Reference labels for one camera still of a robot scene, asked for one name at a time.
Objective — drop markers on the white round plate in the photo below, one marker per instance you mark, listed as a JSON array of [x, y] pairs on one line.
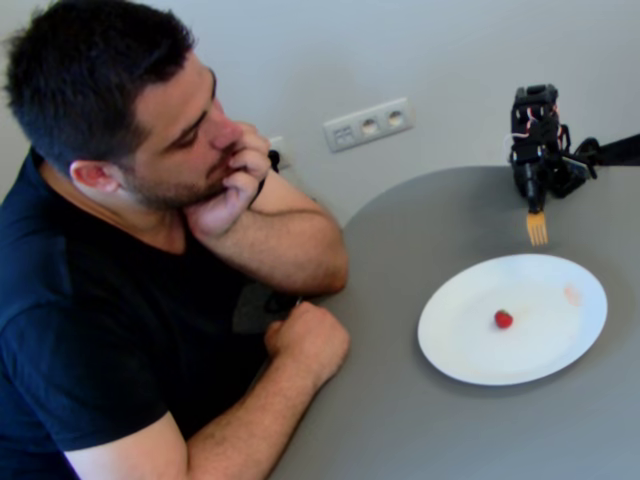
[[525, 350]]

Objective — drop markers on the white double wall socket panel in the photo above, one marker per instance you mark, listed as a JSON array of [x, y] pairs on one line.
[[370, 125]]

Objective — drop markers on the black clamp bar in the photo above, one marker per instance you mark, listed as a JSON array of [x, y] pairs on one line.
[[620, 150]]

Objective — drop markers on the man's right hand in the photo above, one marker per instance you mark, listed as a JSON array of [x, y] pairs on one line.
[[310, 345]]

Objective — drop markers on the man's left hand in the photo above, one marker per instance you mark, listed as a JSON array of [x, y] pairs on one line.
[[235, 210]]

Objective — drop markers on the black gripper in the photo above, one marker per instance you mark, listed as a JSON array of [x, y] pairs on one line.
[[531, 186]]

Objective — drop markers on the black power plug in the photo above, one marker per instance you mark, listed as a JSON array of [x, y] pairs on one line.
[[274, 161]]

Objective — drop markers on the red strawberry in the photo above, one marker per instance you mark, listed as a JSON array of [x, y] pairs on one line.
[[503, 320]]

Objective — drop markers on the dark-haired bearded man's head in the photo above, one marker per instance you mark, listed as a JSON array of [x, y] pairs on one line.
[[100, 75]]

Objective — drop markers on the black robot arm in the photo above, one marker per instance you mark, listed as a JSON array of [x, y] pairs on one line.
[[537, 100]]

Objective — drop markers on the orange wooden fork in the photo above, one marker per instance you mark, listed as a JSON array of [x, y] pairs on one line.
[[537, 227]]

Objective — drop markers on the black t-shirt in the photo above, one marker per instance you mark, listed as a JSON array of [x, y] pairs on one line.
[[100, 325]]

